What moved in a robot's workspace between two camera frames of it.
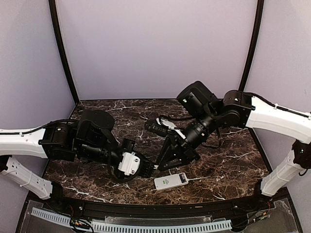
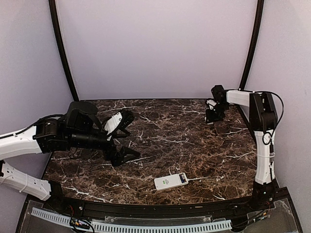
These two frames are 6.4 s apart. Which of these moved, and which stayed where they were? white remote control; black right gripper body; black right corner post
Moved: black right gripper body
Stayed: white remote control; black right corner post
